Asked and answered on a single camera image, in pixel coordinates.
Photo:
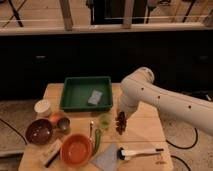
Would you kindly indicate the dark purple bowl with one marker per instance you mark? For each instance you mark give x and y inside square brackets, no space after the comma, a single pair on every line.
[39,132]

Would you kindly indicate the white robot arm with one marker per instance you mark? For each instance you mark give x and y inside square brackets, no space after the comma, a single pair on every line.
[138,87]

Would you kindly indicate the wooden block eraser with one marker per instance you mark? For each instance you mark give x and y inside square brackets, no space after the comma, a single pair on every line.
[47,156]

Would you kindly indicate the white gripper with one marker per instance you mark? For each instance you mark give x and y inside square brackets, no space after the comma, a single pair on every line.
[127,104]

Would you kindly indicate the white black handled brush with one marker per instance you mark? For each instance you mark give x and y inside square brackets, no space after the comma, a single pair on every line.
[126,155]

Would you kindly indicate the white cup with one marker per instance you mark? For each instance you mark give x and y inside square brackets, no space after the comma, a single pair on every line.
[43,108]

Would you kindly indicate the small metal cup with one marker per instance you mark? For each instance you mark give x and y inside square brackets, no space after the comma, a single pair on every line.
[63,124]

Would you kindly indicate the grey blue cloth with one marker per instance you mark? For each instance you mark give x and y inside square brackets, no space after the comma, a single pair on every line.
[107,160]

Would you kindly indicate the orange carrot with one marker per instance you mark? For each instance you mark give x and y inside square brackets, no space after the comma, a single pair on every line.
[54,118]

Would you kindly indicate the dark red grape bunch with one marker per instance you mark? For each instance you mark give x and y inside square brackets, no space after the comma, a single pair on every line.
[121,122]

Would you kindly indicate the orange red bowl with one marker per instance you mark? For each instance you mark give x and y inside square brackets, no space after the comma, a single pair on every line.
[76,150]

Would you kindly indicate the light green cup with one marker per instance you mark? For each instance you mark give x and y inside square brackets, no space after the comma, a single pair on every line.
[104,121]

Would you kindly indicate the grey sponge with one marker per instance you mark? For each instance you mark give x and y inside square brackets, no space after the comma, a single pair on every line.
[95,97]

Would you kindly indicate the green handled spoon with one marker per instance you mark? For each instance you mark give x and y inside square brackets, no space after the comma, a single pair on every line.
[97,133]

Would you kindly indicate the green plastic tray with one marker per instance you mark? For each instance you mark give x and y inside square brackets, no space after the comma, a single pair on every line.
[77,91]

